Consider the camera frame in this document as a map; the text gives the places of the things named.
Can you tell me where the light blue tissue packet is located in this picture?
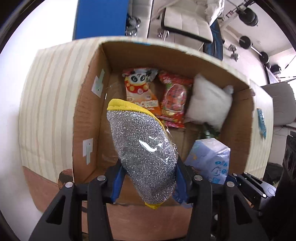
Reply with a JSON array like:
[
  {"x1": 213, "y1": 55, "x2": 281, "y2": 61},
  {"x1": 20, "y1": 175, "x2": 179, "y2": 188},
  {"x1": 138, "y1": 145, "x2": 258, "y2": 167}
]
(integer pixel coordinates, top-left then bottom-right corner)
[{"x1": 184, "y1": 138, "x2": 231, "y2": 185}]

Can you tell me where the silver yellow scrubber packet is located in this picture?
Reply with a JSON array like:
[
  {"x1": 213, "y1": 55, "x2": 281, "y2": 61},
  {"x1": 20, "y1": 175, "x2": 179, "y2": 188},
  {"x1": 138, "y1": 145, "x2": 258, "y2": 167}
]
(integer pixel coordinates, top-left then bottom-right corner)
[{"x1": 106, "y1": 98, "x2": 178, "y2": 210}]

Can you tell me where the green snack packet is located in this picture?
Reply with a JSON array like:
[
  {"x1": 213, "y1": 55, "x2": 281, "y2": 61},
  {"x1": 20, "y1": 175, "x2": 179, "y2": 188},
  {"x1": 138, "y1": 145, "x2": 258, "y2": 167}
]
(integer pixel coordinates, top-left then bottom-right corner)
[{"x1": 200, "y1": 123, "x2": 220, "y2": 139}]

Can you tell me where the white soft packet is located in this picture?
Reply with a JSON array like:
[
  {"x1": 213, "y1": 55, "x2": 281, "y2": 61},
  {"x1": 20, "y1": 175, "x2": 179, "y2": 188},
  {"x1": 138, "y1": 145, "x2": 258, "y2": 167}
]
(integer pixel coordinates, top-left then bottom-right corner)
[{"x1": 184, "y1": 74, "x2": 234, "y2": 131}]

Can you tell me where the panda orange snack packet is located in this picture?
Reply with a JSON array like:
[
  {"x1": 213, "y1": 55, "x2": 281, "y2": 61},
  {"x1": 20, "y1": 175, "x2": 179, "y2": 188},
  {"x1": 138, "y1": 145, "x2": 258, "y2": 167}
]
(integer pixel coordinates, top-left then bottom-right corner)
[{"x1": 122, "y1": 68, "x2": 161, "y2": 116}]

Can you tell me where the red snack packet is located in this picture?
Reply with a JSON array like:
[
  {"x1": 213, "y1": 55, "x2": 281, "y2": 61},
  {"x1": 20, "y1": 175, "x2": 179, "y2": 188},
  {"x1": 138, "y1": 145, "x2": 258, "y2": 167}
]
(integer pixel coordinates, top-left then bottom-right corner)
[{"x1": 158, "y1": 71, "x2": 194, "y2": 128}]

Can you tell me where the grey office chair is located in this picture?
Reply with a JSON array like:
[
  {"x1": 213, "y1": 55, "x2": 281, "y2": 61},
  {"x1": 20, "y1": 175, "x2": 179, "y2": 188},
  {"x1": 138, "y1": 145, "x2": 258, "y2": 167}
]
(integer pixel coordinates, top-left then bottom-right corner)
[{"x1": 262, "y1": 82, "x2": 296, "y2": 126}]

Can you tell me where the open cardboard box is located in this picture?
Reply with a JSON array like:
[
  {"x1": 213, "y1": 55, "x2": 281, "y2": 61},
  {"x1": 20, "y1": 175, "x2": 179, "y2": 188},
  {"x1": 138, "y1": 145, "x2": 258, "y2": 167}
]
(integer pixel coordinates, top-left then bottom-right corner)
[{"x1": 72, "y1": 37, "x2": 255, "y2": 207}]

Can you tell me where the chrome dumbbell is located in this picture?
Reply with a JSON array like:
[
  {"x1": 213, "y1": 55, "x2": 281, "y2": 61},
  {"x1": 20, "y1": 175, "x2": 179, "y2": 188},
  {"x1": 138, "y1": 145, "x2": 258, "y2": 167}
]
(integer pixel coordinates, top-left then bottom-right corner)
[{"x1": 228, "y1": 44, "x2": 239, "y2": 62}]

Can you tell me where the black blue bench pad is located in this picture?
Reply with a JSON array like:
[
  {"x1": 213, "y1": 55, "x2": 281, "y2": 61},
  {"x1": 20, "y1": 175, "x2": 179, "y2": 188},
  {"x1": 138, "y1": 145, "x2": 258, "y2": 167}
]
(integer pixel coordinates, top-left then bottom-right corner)
[{"x1": 203, "y1": 19, "x2": 224, "y2": 61}]

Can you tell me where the floor barbell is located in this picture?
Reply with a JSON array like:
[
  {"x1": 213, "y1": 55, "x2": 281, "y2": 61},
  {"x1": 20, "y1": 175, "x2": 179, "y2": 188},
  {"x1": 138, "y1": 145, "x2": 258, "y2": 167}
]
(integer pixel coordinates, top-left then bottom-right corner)
[{"x1": 239, "y1": 36, "x2": 269, "y2": 65}]

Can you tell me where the blue board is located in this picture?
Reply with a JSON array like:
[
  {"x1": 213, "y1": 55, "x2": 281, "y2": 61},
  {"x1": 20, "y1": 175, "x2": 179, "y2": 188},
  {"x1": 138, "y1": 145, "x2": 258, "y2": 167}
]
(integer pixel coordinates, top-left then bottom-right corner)
[{"x1": 73, "y1": 0, "x2": 129, "y2": 40}]

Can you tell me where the white padded chair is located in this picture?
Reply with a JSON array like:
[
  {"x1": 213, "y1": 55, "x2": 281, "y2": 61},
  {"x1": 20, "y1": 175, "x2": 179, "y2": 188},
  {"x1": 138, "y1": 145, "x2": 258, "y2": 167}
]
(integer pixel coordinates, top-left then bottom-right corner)
[{"x1": 161, "y1": 6, "x2": 213, "y2": 44}]

